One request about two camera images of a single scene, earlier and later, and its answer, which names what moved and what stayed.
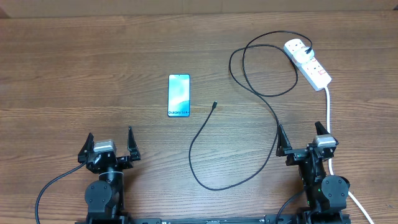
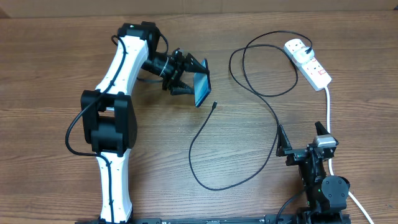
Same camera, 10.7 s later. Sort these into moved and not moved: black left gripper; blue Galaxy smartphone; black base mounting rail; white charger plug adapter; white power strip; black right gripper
Moved: blue Galaxy smartphone; black left gripper
Not moved: black base mounting rail; white power strip; white charger plug adapter; black right gripper
